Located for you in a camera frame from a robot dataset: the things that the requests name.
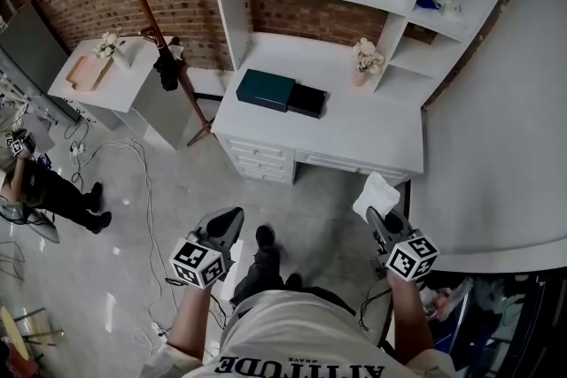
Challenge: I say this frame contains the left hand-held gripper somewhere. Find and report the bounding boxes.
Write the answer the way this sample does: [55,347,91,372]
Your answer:
[169,206,245,289]

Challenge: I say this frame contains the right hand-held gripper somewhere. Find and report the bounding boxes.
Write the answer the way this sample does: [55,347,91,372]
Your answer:
[365,206,440,282]

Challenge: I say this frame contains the dark teal box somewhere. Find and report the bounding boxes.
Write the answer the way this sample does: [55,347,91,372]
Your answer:
[235,68,330,120]

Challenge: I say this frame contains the person's right forearm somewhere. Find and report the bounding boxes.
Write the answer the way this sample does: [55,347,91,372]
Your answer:
[387,276,435,364]

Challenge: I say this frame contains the person's left forearm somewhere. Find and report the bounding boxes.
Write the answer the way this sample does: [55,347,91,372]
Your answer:
[167,285,216,366]

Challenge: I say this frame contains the person's left black shoe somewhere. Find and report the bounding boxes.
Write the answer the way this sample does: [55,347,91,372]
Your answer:
[255,225,276,251]

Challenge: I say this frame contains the person's black trousers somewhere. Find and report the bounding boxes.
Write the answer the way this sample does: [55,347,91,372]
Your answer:
[229,245,355,320]

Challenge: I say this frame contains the white drawer desk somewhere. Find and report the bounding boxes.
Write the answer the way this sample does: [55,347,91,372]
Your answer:
[210,33,425,187]

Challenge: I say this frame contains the person's cream printed shirt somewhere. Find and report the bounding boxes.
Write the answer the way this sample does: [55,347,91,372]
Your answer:
[141,289,457,378]

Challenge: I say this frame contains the black framed glass door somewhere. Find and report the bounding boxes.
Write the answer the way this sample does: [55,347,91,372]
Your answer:
[384,265,567,378]

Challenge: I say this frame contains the small white desk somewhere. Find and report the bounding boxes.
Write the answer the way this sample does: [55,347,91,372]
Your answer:
[47,37,198,150]

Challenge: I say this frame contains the black folded umbrella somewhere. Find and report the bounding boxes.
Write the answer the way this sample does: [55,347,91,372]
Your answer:
[152,37,185,93]

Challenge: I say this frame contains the pink vase with pale flowers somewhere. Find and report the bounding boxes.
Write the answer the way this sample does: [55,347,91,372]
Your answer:
[352,37,385,89]

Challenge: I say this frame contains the grey metal chair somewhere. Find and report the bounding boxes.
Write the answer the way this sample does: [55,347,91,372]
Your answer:
[0,197,61,244]

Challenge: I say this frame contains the pink wooden tray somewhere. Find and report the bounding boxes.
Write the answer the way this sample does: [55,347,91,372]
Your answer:
[65,55,114,92]

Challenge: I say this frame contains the white vase with white flowers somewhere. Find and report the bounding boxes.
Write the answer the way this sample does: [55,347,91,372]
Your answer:
[91,32,134,70]

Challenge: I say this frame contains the blue and white plush toy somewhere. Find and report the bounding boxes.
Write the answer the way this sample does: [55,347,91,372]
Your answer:
[415,0,462,21]

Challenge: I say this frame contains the yellow round table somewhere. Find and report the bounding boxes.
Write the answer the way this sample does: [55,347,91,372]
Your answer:
[0,305,63,378]

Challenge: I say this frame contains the brown wooden coat rack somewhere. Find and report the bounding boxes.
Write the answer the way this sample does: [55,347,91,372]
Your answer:
[100,0,216,147]

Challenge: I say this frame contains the grey cabinet panel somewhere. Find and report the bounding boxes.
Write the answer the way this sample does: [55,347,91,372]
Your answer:
[0,2,81,123]

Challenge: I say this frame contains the long white cable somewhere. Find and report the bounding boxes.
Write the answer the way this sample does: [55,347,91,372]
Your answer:
[70,139,178,342]

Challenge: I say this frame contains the black cable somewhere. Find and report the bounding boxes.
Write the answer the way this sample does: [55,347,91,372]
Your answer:
[358,282,393,331]
[166,276,236,331]

